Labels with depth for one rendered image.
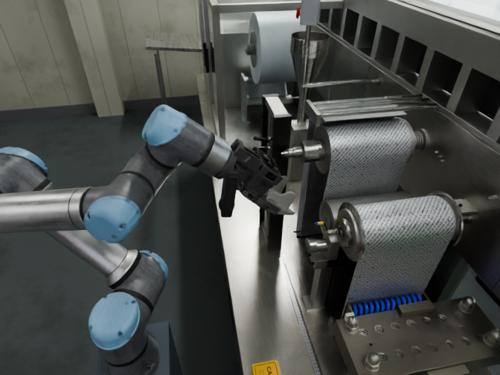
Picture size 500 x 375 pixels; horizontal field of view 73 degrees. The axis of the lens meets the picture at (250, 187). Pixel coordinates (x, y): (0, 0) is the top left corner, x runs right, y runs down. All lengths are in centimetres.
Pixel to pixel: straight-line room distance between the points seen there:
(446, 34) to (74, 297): 232
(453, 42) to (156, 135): 80
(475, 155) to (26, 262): 266
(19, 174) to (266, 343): 77
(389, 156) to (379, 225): 25
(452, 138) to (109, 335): 99
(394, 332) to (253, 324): 39
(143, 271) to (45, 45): 382
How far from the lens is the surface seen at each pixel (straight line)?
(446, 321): 109
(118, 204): 57
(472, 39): 104
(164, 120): 60
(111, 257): 95
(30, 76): 474
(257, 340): 108
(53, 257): 280
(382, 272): 96
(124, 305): 91
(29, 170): 94
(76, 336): 233
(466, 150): 103
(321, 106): 101
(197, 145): 61
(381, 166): 104
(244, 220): 139
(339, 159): 96
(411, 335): 102
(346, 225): 85
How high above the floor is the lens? 185
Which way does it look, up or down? 38 degrees down
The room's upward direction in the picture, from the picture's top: straight up
